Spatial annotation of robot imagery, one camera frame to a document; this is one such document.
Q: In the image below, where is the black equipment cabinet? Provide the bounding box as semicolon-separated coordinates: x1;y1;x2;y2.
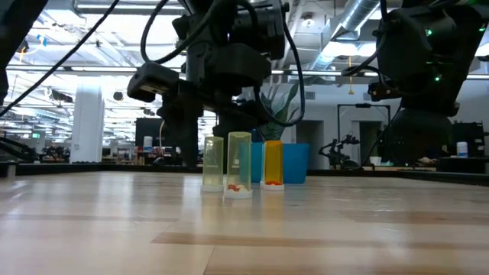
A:
452;121;487;173

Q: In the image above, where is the black monitor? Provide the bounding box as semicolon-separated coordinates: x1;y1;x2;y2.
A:
134;117;166;148

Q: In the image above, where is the blue basket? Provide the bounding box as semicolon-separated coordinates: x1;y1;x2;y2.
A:
238;143;309;185

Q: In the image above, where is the green snake plant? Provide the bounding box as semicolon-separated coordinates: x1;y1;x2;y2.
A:
259;82;301;143

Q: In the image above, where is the black table border rail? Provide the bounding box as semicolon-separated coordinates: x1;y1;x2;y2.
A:
0;161;489;187

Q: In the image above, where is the orange pill bottle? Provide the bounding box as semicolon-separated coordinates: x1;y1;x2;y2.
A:
261;140;286;192

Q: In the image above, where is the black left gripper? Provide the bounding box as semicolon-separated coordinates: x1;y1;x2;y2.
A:
128;61;269;167

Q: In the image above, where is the slanted silver ventilation duct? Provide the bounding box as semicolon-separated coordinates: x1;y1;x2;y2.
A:
311;0;381;72

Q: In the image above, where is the black left wrist camera cable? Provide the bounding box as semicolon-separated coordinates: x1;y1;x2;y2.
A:
254;21;306;128

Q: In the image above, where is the black metal frame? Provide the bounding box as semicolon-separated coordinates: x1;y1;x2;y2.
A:
336;102;392;131

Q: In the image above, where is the yellow-green bottle with pills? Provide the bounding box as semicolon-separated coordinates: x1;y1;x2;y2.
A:
223;131;254;200

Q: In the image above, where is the white pillar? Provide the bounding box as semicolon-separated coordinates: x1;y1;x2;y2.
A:
70;75;107;164

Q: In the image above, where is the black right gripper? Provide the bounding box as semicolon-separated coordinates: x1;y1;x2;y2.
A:
381;110;454;166

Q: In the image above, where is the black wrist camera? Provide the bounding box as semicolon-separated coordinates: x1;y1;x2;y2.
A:
208;43;272;89
368;81;403;103

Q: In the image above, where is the long ceiling light bar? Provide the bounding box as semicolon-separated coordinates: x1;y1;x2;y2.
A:
5;64;489;80

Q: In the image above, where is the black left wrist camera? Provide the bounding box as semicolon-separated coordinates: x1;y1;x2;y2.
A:
208;43;272;89

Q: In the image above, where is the black slanted bar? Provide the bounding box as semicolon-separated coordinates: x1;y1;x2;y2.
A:
0;135;39;163

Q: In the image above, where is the yellow-green pill bottle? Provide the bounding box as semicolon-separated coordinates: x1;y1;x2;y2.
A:
201;136;225;193

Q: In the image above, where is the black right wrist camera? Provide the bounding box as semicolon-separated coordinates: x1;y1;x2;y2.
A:
368;81;403;103

